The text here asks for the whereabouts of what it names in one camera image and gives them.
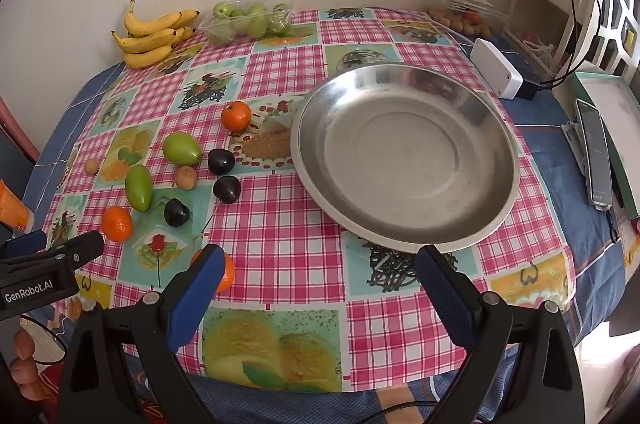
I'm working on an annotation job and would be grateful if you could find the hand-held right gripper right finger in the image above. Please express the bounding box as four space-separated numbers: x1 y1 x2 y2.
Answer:
416 244 587 424

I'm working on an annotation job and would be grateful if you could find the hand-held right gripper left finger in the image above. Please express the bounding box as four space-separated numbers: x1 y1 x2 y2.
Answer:
56 244 227 424

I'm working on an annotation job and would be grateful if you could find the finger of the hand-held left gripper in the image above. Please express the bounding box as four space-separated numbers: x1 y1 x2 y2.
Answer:
2 229 48 260
45 230 106 277

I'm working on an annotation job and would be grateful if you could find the elongated green fruit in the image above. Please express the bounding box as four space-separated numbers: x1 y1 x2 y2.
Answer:
124 164 153 212

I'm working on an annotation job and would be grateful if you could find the dark purple plum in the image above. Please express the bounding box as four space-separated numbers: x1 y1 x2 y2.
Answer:
212 175 242 205
164 198 191 227
207 148 236 176

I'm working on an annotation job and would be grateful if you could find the round green fruit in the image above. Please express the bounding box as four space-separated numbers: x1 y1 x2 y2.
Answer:
161 131 203 166

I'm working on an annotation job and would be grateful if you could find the round steel plate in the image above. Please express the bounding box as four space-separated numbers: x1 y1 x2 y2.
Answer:
290 63 522 254

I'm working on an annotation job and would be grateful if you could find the orange tangerine with stem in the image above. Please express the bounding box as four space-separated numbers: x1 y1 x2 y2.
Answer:
221 101 252 131

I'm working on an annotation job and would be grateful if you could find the person's left hand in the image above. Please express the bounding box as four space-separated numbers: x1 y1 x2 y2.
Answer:
9 328 48 402

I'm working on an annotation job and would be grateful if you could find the orange packet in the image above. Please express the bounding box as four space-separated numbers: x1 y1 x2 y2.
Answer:
0 180 35 232

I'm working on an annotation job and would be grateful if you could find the pink checked printed tablecloth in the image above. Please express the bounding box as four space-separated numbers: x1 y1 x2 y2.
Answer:
37 6 576 394

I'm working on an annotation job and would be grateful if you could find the grey phone stand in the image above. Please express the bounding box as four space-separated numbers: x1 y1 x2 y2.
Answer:
560 116 593 177

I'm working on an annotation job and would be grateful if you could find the black smartphone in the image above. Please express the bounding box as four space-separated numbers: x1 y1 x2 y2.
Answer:
574 98 614 211

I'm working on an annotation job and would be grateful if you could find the yellow banana bunch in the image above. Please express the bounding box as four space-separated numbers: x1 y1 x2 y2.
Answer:
111 0 201 70

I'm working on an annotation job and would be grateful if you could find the white plastic box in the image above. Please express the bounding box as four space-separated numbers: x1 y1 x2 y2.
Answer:
470 38 524 101

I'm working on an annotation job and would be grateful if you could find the green and white box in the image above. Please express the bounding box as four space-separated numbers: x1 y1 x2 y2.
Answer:
572 71 640 221

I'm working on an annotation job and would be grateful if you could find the clear plastic fruit tray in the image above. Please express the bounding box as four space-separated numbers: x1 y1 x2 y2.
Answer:
198 0 296 45

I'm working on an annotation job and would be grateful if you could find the pile of brown longans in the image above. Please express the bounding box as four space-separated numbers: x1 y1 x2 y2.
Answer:
430 6 493 36

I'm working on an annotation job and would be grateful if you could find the group of green jujubes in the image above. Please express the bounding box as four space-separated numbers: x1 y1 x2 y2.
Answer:
212 1 292 40

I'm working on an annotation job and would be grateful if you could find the white lattice panel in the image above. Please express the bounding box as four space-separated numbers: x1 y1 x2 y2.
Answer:
580 0 640 80

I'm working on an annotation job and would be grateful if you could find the thin black cable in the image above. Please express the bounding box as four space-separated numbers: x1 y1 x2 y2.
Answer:
350 396 451 424

